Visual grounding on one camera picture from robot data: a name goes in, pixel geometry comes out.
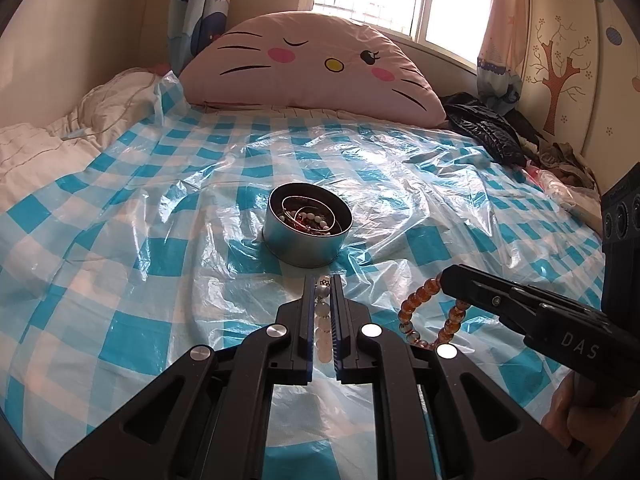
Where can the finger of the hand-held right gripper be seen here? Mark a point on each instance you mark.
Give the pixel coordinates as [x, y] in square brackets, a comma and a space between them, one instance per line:
[480, 292]

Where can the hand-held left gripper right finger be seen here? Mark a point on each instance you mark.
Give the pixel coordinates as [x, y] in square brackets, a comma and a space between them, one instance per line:
[339, 330]

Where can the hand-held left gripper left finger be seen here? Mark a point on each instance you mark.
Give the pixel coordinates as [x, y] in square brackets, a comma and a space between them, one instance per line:
[307, 320]

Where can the round metal tin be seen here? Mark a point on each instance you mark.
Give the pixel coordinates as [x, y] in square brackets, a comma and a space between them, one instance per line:
[300, 250]

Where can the person's right hand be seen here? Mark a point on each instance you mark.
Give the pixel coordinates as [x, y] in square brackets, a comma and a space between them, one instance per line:
[570, 410]

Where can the clear plastic bag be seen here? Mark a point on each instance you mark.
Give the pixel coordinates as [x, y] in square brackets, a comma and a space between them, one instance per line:
[565, 195]

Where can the pile of clothes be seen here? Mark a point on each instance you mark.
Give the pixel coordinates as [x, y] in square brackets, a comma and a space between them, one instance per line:
[560, 157]

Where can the black jacket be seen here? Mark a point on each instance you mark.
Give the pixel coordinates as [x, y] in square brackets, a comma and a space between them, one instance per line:
[485, 127]

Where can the blue checkered plastic sheet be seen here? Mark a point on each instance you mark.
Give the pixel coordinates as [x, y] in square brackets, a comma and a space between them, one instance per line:
[150, 260]

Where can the pink cat face pillow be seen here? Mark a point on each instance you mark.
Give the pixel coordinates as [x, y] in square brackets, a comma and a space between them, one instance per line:
[310, 75]

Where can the pink print curtain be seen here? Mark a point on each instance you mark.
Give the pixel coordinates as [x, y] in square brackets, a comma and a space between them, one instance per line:
[500, 25]

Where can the white quilt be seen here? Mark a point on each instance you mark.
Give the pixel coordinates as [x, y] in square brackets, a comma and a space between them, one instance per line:
[30, 155]

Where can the whale print curtain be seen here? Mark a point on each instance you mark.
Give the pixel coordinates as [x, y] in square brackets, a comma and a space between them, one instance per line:
[200, 15]

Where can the tree wall sticker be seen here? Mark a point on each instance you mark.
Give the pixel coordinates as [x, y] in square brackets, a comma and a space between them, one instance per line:
[552, 85]

